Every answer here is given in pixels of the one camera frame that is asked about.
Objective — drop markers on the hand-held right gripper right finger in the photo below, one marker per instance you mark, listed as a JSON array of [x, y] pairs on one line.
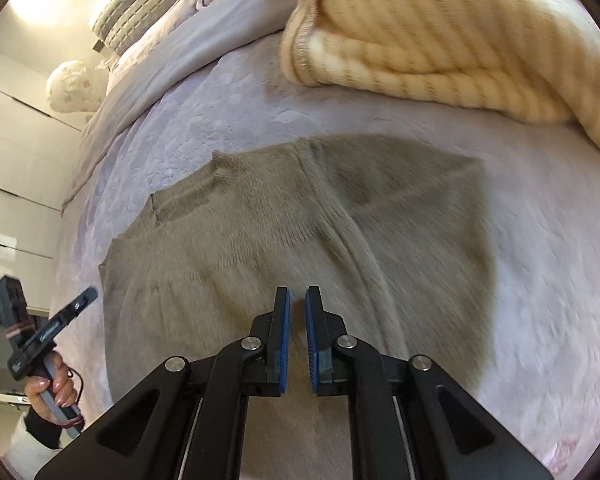
[[312, 340]]

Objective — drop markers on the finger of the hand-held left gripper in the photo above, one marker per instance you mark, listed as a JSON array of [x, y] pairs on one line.
[[77, 304]]

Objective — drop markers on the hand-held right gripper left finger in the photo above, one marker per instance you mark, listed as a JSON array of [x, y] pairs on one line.
[[282, 340]]

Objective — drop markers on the grey-green knit sweater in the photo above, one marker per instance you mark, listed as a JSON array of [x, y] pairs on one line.
[[230, 240]]

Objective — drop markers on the person's left forearm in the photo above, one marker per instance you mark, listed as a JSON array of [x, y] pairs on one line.
[[35, 435]]

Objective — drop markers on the person's left hand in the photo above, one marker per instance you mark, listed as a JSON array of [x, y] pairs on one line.
[[60, 385]]

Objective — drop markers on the white wardrobe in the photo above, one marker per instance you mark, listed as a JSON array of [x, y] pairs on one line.
[[20, 185]]

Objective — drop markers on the white patterned round pillow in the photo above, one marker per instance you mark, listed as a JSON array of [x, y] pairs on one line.
[[72, 85]]

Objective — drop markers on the lilac embossed bed blanket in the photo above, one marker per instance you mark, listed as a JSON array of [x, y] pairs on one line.
[[530, 260]]

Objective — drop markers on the grey duvet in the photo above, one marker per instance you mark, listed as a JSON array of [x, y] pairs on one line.
[[170, 60]]

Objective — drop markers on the grey ribbed pillow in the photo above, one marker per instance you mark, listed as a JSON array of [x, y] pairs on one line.
[[145, 5]]

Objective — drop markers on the cream striped blanket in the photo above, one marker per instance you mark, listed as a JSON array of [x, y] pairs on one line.
[[430, 35]]

